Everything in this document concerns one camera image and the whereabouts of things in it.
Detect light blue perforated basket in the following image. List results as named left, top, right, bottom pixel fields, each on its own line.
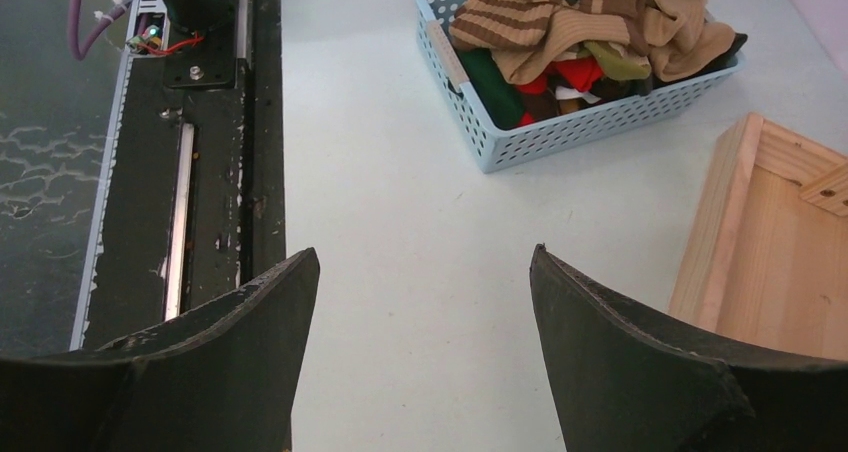
left=414, top=0, right=745, bottom=173

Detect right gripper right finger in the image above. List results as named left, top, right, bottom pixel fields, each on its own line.
left=529, top=245, right=847, bottom=451

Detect wooden hanger stand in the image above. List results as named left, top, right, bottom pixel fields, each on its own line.
left=668, top=113, right=847, bottom=360

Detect pile of socks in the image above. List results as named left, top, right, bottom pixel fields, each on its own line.
left=448, top=0, right=748, bottom=129

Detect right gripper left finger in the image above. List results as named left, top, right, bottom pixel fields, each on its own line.
left=1, top=248, right=320, bottom=451

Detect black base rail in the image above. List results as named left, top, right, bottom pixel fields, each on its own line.
left=69, top=0, right=286, bottom=349

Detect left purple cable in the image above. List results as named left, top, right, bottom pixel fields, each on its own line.
left=66, top=0, right=144, bottom=63

